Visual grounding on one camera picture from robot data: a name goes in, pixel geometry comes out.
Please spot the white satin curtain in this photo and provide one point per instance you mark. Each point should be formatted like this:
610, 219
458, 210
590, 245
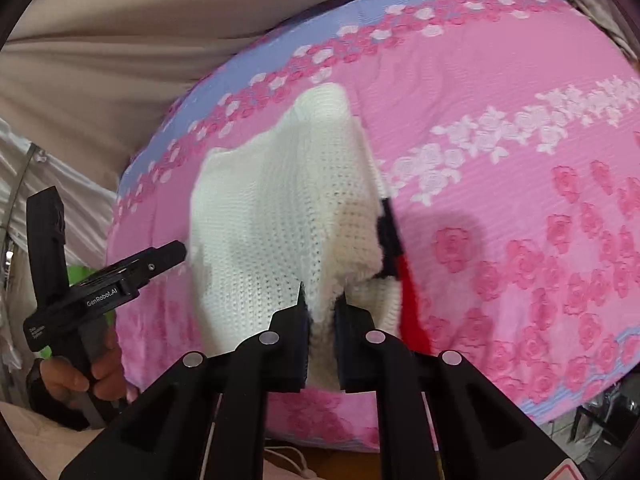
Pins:
75, 185

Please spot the white red navy knit sweater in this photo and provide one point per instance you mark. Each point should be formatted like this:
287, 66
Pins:
260, 220

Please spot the pale pink cloth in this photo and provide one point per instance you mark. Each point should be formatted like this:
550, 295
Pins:
45, 450

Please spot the pink floral blanket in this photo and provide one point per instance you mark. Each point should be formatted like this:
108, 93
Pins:
500, 85

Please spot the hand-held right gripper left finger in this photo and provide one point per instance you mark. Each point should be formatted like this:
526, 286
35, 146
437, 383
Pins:
295, 345

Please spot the person's left hand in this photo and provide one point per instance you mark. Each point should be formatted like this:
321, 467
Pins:
70, 375

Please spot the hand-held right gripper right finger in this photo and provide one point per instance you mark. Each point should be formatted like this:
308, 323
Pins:
350, 350

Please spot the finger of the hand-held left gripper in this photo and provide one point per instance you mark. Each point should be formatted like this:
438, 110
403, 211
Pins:
160, 255

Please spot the green cushion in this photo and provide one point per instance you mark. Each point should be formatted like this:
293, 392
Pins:
77, 275

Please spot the beige cloth backdrop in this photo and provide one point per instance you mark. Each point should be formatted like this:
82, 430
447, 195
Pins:
125, 50

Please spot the grey metal bar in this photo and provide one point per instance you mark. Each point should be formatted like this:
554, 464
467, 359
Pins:
20, 185

